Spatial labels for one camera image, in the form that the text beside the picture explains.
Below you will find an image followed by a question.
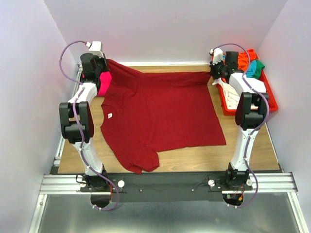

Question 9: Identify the dark red t shirt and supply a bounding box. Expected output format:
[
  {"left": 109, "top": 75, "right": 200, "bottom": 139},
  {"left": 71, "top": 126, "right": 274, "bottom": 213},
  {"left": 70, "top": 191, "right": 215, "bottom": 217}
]
[{"left": 101, "top": 60, "right": 226, "bottom": 174}]

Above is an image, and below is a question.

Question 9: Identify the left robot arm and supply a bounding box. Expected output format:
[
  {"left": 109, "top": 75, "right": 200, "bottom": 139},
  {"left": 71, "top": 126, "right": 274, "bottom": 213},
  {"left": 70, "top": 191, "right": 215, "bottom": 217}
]
[{"left": 59, "top": 52, "right": 109, "bottom": 192}]

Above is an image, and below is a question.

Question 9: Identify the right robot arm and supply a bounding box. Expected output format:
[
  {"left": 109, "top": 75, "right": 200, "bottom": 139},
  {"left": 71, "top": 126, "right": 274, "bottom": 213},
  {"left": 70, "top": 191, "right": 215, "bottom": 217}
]
[{"left": 209, "top": 48, "right": 269, "bottom": 190}]

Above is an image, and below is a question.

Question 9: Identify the folded pink t shirt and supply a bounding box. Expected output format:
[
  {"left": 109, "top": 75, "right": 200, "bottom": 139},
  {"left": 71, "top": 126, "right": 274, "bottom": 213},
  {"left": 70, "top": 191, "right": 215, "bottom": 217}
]
[{"left": 82, "top": 71, "right": 112, "bottom": 98}]

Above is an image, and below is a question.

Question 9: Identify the orange t shirt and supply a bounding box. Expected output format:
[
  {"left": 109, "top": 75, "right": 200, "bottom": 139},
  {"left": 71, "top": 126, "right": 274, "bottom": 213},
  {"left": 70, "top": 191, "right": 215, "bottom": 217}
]
[{"left": 238, "top": 49, "right": 257, "bottom": 71}]

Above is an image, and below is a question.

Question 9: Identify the white t shirt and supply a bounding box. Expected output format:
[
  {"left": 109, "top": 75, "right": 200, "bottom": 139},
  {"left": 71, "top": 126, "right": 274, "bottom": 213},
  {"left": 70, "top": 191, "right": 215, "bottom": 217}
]
[{"left": 212, "top": 78, "right": 266, "bottom": 110}]

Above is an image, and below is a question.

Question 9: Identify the teal t shirt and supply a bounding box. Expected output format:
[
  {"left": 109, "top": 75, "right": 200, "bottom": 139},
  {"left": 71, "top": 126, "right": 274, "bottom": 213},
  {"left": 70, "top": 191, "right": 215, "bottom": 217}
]
[{"left": 246, "top": 60, "right": 257, "bottom": 78}]

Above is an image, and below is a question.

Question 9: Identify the green t shirt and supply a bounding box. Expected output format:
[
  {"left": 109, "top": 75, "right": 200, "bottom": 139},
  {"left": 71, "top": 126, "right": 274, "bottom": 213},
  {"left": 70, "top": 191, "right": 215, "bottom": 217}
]
[{"left": 252, "top": 59, "right": 265, "bottom": 72}]

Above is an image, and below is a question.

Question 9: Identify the red plastic bin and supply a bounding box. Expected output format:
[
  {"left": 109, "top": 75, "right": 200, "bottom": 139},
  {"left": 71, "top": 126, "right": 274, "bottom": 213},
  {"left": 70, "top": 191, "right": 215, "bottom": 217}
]
[{"left": 210, "top": 52, "right": 278, "bottom": 117}]

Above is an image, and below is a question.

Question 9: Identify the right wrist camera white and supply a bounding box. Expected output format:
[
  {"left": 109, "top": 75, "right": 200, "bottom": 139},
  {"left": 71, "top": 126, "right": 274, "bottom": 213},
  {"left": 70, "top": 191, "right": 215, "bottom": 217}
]
[{"left": 209, "top": 48, "right": 223, "bottom": 65}]

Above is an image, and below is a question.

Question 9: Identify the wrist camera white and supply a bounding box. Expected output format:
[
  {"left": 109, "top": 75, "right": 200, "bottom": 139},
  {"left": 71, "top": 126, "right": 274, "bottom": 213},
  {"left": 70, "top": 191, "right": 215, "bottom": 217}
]
[
  {"left": 209, "top": 48, "right": 223, "bottom": 65},
  {"left": 86, "top": 41, "right": 104, "bottom": 58}
]

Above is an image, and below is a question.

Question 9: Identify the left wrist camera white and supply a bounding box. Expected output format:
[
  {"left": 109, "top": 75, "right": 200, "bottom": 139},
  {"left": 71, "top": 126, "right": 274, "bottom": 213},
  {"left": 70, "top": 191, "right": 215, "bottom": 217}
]
[{"left": 86, "top": 41, "right": 104, "bottom": 58}]

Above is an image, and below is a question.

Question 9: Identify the aluminium rail frame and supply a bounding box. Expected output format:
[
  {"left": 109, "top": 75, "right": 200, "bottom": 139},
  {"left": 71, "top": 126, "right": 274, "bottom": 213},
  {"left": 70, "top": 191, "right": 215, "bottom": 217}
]
[{"left": 38, "top": 67, "right": 302, "bottom": 233}]

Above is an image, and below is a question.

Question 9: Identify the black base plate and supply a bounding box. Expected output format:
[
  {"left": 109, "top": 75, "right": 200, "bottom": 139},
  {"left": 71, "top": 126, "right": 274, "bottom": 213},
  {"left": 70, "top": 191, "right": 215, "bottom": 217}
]
[{"left": 80, "top": 171, "right": 258, "bottom": 203}]

